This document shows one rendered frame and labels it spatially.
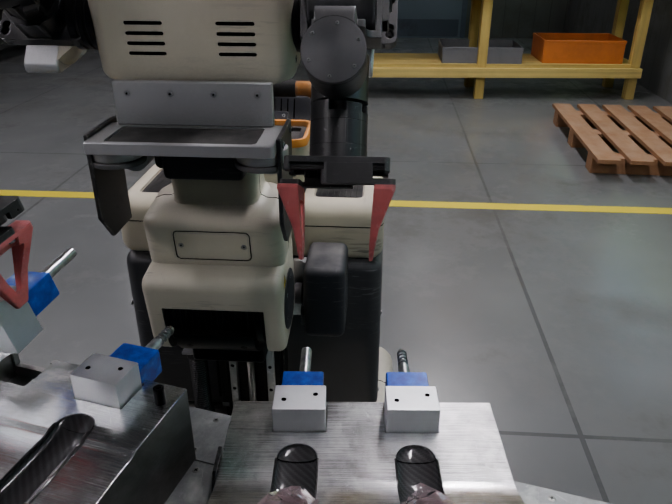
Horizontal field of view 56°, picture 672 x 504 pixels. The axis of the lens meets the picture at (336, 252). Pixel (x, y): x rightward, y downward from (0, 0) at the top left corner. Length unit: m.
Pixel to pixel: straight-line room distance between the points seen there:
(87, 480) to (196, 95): 0.53
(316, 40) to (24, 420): 0.42
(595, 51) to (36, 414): 5.63
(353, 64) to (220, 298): 0.55
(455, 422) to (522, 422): 1.35
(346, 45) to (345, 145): 0.10
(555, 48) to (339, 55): 5.35
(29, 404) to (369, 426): 0.32
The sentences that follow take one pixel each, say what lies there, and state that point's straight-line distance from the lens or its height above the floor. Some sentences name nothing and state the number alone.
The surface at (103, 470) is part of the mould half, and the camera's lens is 0.58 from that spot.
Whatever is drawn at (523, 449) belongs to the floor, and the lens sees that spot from 1.92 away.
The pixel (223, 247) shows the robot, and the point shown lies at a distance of 1.01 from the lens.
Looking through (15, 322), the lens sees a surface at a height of 0.96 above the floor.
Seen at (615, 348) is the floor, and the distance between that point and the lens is 2.41.
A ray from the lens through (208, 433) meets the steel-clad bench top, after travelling 0.72.
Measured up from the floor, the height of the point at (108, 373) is 0.92.
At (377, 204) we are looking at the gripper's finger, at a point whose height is 1.05.
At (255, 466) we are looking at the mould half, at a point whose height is 0.85.
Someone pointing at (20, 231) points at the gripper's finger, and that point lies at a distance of 0.63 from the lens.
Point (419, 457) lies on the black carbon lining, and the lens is 0.62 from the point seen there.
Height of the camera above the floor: 1.28
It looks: 27 degrees down
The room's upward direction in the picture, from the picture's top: straight up
